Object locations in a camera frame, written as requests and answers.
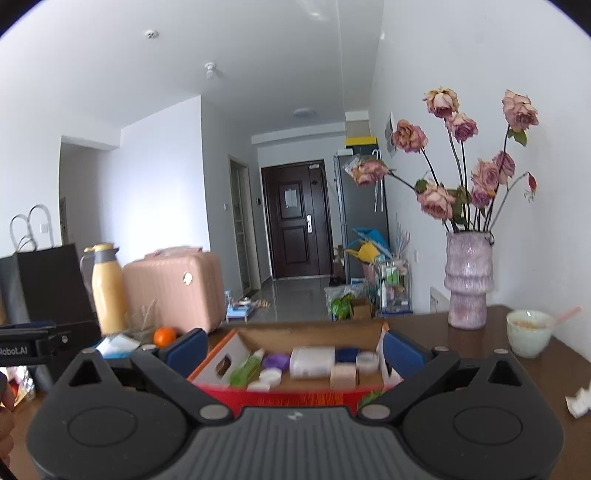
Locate purple gear lid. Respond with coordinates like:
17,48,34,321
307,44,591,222
262,353,290,372

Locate small cardboard box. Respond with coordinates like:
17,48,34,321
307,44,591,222
351,298,373,320

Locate dried pink roses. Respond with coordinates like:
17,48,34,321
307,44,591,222
344,87,539,234

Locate yellow watering can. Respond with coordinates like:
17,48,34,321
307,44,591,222
346,241,381,264

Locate grey refrigerator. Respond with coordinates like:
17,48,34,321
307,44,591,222
332,152,392,282

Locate pale green bowl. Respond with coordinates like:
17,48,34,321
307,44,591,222
506,310,554,359

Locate white round lid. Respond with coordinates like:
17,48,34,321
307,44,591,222
246,381,271,392

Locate dark brown door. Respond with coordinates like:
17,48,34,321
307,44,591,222
262,161,332,279

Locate pink textured vase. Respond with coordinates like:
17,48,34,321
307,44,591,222
444,232,495,330

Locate orange fruit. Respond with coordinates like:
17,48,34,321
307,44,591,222
152,327,177,348

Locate clear drinking glass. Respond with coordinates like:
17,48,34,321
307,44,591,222
124,300,159,344

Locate yellow thermos bottle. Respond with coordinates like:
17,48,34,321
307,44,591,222
80,243,128,336

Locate white plastic jar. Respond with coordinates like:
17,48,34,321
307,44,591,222
290,346,335,380

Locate pink spoon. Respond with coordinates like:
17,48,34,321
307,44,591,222
548,306,582,329

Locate person's left hand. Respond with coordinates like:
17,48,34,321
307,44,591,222
0,373,15,467

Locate pink suitcase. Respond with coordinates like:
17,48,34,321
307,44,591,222
122,247,225,333

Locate blue gear lid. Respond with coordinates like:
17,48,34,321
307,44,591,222
335,347,361,363

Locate blue tissue pack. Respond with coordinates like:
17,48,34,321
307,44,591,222
95,334,140,359

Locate small white cap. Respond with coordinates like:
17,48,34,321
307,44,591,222
259,368,283,388

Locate beige cube charger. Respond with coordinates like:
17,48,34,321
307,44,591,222
329,363,358,390

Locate green spray bottle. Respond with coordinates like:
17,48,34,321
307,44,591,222
229,349,266,388

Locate red cardboard box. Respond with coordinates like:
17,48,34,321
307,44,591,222
188,320,403,414

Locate crumpled white tissue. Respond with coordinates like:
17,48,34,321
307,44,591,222
565,384,591,419

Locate black paper bag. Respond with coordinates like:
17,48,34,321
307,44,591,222
0,203,100,393

